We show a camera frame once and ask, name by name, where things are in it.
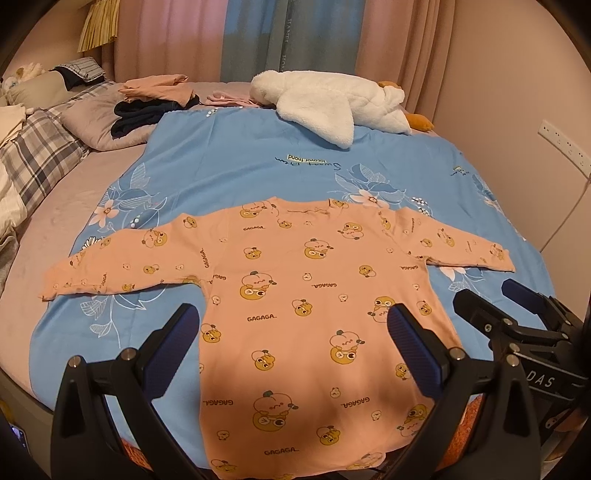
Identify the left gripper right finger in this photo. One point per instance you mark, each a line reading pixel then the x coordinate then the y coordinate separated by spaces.
pixel 504 441

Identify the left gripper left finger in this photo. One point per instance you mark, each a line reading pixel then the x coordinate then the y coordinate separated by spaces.
pixel 85 443

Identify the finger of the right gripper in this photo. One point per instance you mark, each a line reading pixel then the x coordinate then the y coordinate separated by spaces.
pixel 485 318
pixel 551 311

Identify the pink duck print shirt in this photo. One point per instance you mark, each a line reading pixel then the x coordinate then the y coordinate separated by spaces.
pixel 298 373

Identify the dark navy folded clothes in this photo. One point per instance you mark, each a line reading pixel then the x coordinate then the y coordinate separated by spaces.
pixel 137 113

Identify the folded pink clothes stack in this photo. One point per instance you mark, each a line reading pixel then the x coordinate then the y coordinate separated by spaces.
pixel 172 87

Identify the pink bed sheet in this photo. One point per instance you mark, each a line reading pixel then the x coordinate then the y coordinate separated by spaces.
pixel 205 164

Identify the white plush goose toy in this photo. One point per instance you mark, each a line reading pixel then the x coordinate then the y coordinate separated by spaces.
pixel 331 105

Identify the pink and blue curtains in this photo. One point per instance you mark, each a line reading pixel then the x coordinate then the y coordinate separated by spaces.
pixel 406 42

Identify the blue floral blanket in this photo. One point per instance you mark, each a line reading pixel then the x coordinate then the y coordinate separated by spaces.
pixel 426 173

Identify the plaid grey quilt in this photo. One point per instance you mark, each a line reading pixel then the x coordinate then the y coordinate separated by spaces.
pixel 41 154

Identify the grey pink pillow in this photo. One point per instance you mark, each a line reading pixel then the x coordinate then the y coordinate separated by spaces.
pixel 90 118

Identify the small pink garment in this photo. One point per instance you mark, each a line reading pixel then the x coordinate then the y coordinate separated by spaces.
pixel 225 99

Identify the striped grey pillow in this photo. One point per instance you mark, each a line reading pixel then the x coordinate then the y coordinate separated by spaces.
pixel 82 71

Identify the yellow fringed fabric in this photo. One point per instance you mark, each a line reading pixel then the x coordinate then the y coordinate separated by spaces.
pixel 100 26

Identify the white wall power strip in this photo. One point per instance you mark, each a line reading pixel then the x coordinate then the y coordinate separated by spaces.
pixel 566 146

